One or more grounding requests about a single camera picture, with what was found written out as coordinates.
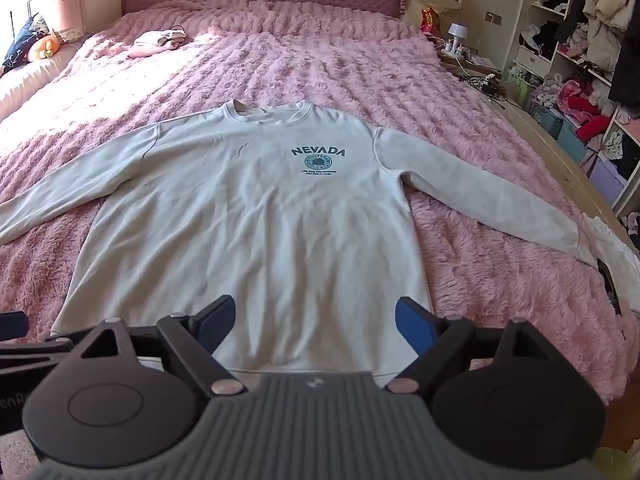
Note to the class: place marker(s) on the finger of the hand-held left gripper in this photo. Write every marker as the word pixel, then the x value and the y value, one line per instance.
pixel 12 320
pixel 35 347

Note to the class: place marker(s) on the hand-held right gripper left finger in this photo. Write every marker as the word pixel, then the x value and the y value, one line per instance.
pixel 220 317

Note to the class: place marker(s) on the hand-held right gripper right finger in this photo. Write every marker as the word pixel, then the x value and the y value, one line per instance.
pixel 412 322

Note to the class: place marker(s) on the white printed sweatshirt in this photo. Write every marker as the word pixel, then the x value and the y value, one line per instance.
pixel 250 220

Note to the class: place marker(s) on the pile of pink red clothes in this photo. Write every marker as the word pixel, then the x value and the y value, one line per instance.
pixel 582 107

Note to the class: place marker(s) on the pink fluffy blanket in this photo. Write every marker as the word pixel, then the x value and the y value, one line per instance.
pixel 450 110

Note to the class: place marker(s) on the white garment with dark print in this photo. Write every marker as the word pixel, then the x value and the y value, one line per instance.
pixel 620 255

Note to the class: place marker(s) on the cream padded bench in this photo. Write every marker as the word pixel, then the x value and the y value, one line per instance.
pixel 25 85

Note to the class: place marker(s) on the teal storage box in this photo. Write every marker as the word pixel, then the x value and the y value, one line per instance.
pixel 547 120
pixel 570 142

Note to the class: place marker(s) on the purple storage box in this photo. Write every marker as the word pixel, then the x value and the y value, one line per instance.
pixel 606 177

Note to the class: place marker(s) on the green storage box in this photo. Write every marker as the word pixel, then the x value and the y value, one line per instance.
pixel 522 90

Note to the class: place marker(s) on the orange plush toy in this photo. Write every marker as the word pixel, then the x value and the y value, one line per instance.
pixel 42 47

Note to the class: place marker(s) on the white power strip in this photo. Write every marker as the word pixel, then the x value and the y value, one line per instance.
pixel 457 51

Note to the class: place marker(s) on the folded pink garment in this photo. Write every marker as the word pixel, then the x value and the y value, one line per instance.
pixel 147 51

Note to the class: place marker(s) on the dark patterned cushion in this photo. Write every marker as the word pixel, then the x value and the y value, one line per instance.
pixel 20 40

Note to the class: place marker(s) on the white drawer box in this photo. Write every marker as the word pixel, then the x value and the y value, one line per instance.
pixel 531 62

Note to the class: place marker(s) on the folded cream garment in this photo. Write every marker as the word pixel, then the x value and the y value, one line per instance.
pixel 160 36

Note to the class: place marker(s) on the white table lamp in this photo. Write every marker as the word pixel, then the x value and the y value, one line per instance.
pixel 457 32

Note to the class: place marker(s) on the red snack bag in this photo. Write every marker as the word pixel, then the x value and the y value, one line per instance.
pixel 431 22

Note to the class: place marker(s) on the black hanging coat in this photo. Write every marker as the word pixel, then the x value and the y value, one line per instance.
pixel 627 75

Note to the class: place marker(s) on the white shelving unit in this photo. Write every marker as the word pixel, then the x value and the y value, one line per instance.
pixel 537 5

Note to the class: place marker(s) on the cream hanging jacket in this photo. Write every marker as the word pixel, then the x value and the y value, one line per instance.
pixel 605 15

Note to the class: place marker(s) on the wooden bed frame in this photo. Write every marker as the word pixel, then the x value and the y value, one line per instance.
pixel 560 170

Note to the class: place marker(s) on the wall socket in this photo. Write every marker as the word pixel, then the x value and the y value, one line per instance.
pixel 493 17

